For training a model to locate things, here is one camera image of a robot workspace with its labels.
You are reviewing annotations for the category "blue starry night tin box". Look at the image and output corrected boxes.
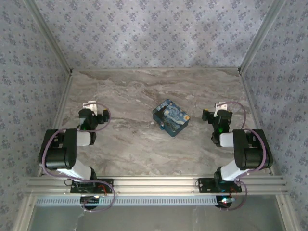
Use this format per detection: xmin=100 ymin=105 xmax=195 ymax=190
xmin=152 ymin=98 xmax=191 ymax=138

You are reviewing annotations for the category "black controller board with LEDs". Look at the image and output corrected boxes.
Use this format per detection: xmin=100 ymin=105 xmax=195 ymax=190
xmin=216 ymin=195 xmax=236 ymax=209
xmin=80 ymin=195 xmax=101 ymax=209

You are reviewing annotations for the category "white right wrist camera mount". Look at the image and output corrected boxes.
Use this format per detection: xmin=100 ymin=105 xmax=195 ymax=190
xmin=214 ymin=101 xmax=229 ymax=116

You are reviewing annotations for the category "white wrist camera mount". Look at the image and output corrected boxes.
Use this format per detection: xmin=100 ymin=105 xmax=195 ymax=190
xmin=214 ymin=101 xmax=229 ymax=116
xmin=82 ymin=101 xmax=97 ymax=116

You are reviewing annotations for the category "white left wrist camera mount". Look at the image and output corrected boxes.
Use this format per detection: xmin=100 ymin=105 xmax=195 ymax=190
xmin=82 ymin=101 xmax=97 ymax=116

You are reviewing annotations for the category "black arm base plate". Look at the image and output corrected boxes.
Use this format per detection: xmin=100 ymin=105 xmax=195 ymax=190
xmin=197 ymin=178 xmax=242 ymax=193
xmin=70 ymin=179 xmax=114 ymax=194

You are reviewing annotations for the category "aluminium table edge rail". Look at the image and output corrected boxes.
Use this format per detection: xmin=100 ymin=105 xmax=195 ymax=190
xmin=72 ymin=68 xmax=241 ymax=72

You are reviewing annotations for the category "aluminium mounting rail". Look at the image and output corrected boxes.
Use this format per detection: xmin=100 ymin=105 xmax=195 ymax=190
xmin=25 ymin=175 xmax=289 ymax=196

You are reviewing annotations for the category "grey slotted cable duct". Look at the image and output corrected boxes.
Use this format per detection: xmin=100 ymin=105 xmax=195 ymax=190
xmin=36 ymin=196 xmax=217 ymax=207

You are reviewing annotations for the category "aluminium upright frame post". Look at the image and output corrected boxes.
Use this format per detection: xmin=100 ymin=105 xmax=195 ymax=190
xmin=24 ymin=0 xmax=74 ymax=73
xmin=239 ymin=0 xmax=287 ymax=73

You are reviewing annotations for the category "aluminium lower frame post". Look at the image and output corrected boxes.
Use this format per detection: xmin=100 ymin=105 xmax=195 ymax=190
xmin=13 ymin=195 xmax=37 ymax=231
xmin=275 ymin=195 xmax=300 ymax=231

